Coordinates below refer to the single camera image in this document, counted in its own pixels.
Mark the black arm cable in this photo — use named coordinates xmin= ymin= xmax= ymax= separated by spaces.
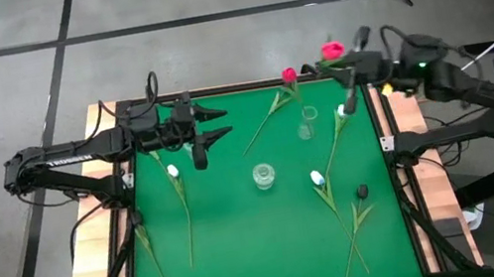
xmin=62 ymin=201 xmax=120 ymax=264

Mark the black table frame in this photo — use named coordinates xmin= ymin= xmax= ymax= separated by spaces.
xmin=70 ymin=52 xmax=452 ymax=277

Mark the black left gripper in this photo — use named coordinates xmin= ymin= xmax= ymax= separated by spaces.
xmin=154 ymin=84 xmax=240 ymax=177

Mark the smooth slim glass vase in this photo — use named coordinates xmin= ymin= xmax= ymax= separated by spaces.
xmin=294 ymin=103 xmax=324 ymax=143

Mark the green table mat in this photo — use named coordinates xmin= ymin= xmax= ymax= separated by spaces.
xmin=98 ymin=63 xmax=425 ymax=277

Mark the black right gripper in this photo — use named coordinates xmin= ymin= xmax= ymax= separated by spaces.
xmin=309 ymin=21 xmax=404 ymax=121

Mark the diamond-cut glass vase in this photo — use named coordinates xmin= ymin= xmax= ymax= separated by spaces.
xmin=251 ymin=161 xmax=280 ymax=193

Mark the white artificial tulip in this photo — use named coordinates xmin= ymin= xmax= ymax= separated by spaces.
xmin=313 ymin=103 xmax=359 ymax=182
xmin=308 ymin=163 xmax=371 ymax=277
xmin=165 ymin=162 xmax=202 ymax=270

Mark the ribbed glass vase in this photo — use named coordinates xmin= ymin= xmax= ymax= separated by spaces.
xmin=183 ymin=140 xmax=195 ymax=163

